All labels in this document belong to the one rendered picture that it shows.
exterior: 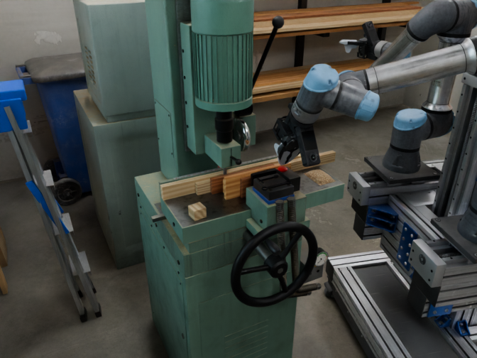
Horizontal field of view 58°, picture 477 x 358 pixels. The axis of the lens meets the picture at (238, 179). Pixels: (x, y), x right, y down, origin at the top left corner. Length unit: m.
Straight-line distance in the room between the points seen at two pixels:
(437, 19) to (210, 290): 1.21
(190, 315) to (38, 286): 1.31
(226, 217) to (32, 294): 1.52
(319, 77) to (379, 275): 1.39
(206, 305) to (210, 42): 0.84
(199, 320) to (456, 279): 0.84
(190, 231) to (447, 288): 0.83
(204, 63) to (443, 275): 0.97
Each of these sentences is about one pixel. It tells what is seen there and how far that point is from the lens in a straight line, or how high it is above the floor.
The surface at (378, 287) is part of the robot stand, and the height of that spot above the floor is 0.21.
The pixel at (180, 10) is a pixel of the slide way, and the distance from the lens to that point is 1.42.
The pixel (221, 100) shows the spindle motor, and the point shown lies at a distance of 1.26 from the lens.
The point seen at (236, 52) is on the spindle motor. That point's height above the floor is 1.37.
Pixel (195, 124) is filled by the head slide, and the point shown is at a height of 1.11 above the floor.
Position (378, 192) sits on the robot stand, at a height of 0.74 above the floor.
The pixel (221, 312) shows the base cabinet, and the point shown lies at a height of 0.51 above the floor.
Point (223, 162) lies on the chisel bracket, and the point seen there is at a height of 1.02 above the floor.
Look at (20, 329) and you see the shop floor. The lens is 2.43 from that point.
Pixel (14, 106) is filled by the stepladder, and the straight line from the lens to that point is 1.81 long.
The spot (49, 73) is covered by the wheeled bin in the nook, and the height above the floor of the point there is 0.94.
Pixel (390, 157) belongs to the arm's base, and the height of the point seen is 0.87.
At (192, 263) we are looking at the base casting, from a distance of 1.36.
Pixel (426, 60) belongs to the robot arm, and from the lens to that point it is 1.26.
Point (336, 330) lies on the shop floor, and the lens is 2.24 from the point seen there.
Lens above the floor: 1.62
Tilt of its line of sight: 28 degrees down
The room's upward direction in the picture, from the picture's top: straight up
